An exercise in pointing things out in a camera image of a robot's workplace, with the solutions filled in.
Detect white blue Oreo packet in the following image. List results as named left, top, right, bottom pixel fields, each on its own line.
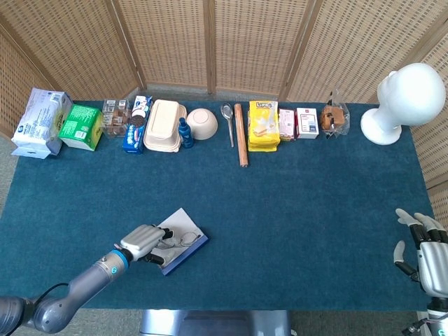
left=131, top=95, right=154, bottom=120

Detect blue spray bottle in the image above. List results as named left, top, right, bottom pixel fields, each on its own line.
left=178, top=117, right=195, bottom=149

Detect blue Oreo box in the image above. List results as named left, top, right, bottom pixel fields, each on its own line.
left=121, top=115, right=147, bottom=155

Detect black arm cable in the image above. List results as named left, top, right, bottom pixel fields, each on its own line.
left=34, top=282, right=71, bottom=305

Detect white red box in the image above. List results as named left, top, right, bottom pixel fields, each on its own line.
left=295, top=107, right=320, bottom=140

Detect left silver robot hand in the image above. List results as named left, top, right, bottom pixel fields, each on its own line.
left=119, top=224, right=175, bottom=265

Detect white blue tissue pack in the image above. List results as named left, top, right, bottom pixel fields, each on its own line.
left=10, top=87, right=74, bottom=160

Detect green tissue pack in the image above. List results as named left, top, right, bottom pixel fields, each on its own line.
left=57, top=104, right=104, bottom=152

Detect clear bag of pastries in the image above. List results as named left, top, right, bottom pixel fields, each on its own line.
left=321, top=87, right=351, bottom=139

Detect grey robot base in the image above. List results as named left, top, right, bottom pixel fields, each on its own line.
left=139, top=309, right=293, bottom=336

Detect blue felt table cloth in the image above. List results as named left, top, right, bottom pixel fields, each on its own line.
left=0, top=100, right=438, bottom=312

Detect eyeglasses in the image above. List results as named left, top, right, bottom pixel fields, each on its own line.
left=155, top=231, right=202, bottom=250

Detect beige lidded lunch container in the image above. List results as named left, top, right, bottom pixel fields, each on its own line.
left=143, top=99, right=188, bottom=153

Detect clear plastic snack box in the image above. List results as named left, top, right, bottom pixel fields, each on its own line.
left=101, top=99, right=131, bottom=138

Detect beige upturned bowl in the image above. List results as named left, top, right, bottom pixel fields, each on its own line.
left=185, top=108, right=218, bottom=141

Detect yellow biscuit bag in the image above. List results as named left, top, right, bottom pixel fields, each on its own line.
left=248, top=100, right=281, bottom=153

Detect white foam mannequin head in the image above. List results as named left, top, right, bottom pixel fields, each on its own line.
left=360, top=62, right=447, bottom=146

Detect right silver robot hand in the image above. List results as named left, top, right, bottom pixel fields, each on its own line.
left=392, top=208, right=448, bottom=298

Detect wicker folding screen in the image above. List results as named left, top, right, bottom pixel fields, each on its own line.
left=0, top=0, right=448, bottom=225

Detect metal spoon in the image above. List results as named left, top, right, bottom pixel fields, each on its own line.
left=220, top=102, right=235, bottom=148

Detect wooden rolling pin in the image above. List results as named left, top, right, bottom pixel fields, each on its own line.
left=234, top=103, right=249, bottom=169

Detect small pink box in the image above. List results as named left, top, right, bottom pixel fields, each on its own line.
left=278, top=108, right=298, bottom=142

